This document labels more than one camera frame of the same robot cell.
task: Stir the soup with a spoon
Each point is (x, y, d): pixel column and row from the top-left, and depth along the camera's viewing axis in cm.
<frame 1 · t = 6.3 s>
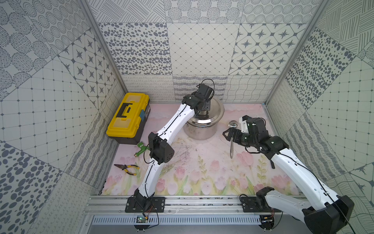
left hand: (204, 101, 86), fingers open
right hand: (229, 137, 76), fingers open
yellow black toolbox: (127, 125, 88), point 17 cm above the table
stainless steel pot: (200, 133, 96), point 7 cm above the table
stainless steel pot lid: (211, 117, 86), point 23 cm above the table
yellow-handled pliers: (123, 167, 87), on the table
green tool: (139, 152, 92), point 3 cm above the table

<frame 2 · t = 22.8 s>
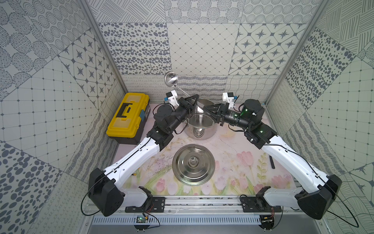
left hand: (199, 91, 61), fingers closed
right hand: (202, 110, 61), fingers closed
stainless steel pot lid: (193, 165, 88), point 2 cm above the table
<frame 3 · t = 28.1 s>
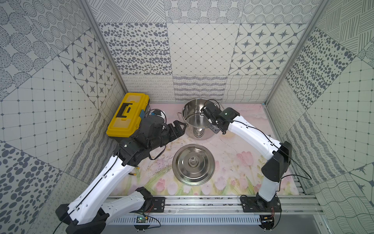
left hand: (181, 125, 64), fingers open
right hand: (220, 122, 82), fingers closed
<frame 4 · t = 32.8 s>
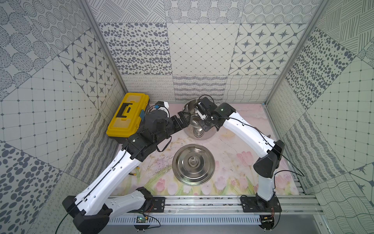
left hand: (185, 113, 64), fingers open
right hand: (209, 123, 80), fingers closed
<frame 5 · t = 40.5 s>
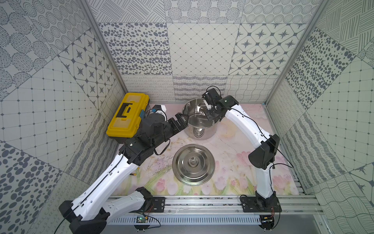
left hand: (183, 116, 63), fingers open
right hand: (213, 114, 85), fingers closed
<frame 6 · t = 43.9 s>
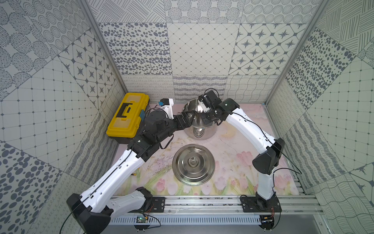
left hand: (188, 110, 64), fingers open
right hand: (207, 117, 82), fingers closed
